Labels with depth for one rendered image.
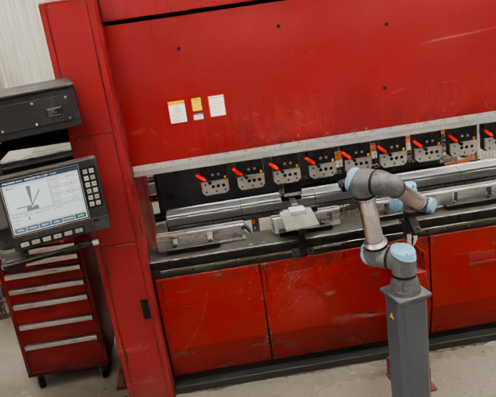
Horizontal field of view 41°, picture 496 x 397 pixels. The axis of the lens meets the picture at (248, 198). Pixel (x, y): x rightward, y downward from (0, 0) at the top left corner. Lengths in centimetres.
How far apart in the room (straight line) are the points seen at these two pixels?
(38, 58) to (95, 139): 424
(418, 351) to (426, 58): 152
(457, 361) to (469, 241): 72
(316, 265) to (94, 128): 144
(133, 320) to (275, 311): 81
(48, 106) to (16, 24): 446
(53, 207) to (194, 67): 101
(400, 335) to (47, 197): 179
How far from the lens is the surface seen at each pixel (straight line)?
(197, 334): 390
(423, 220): 383
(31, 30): 753
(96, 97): 333
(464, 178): 426
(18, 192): 316
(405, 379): 347
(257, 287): 378
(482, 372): 410
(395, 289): 324
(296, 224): 356
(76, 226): 323
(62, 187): 317
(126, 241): 353
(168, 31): 346
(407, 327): 330
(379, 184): 296
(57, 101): 311
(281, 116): 357
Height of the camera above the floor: 238
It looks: 20 degrees down
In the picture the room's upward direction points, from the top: 8 degrees counter-clockwise
